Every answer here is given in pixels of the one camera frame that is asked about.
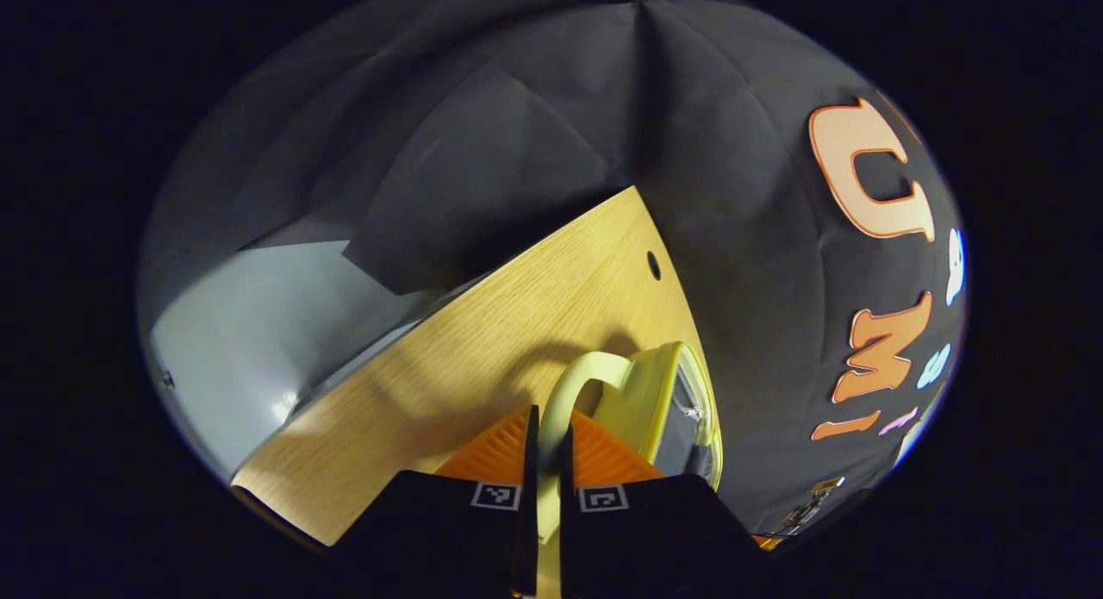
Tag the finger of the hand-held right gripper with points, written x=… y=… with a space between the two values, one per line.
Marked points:
x=767 y=542

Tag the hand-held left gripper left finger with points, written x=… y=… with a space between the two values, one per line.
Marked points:
x=528 y=539

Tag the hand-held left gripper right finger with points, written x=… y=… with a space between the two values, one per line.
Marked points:
x=567 y=547

